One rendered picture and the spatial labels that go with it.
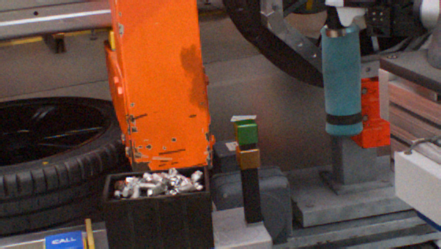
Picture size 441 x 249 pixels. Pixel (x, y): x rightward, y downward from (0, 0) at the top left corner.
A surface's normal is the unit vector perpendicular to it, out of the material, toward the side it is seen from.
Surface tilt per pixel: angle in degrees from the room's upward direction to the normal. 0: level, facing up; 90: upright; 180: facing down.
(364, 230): 90
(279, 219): 90
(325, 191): 0
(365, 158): 90
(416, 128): 90
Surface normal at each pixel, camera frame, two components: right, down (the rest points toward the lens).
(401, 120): -0.94, 0.18
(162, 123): 0.20, 0.29
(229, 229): -0.09, -0.95
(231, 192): 0.15, -0.09
